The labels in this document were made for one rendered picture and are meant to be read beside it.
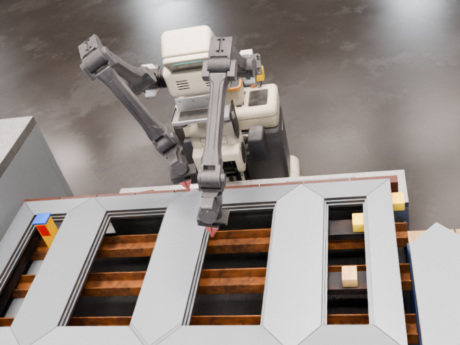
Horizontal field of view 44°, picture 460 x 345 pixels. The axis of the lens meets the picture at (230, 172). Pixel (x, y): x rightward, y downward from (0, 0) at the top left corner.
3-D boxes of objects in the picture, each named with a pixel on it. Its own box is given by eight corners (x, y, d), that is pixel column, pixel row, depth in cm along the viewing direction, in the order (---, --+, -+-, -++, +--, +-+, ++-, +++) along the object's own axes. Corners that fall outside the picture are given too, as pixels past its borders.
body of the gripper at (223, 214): (226, 227, 187) (227, 210, 182) (196, 223, 188) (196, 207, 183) (229, 213, 192) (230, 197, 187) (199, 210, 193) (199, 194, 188)
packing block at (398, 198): (404, 210, 212) (404, 202, 210) (391, 211, 213) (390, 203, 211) (403, 199, 217) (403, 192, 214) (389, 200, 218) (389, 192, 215)
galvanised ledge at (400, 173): (409, 207, 230) (408, 202, 228) (111, 222, 261) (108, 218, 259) (404, 174, 245) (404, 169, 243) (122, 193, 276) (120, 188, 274)
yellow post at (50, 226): (64, 255, 246) (46, 224, 234) (53, 256, 247) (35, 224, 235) (68, 247, 250) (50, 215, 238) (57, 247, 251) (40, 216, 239)
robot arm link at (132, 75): (90, 24, 197) (68, 42, 199) (106, 54, 192) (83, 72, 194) (151, 69, 238) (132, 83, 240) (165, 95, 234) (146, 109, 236)
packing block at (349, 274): (358, 287, 190) (356, 279, 188) (342, 287, 192) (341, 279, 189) (357, 272, 195) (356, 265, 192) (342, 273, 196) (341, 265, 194)
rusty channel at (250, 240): (409, 246, 212) (409, 237, 209) (13, 261, 251) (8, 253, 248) (406, 231, 218) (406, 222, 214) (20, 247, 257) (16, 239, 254)
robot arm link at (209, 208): (225, 170, 178) (198, 170, 180) (218, 195, 169) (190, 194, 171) (229, 200, 186) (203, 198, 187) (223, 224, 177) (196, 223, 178)
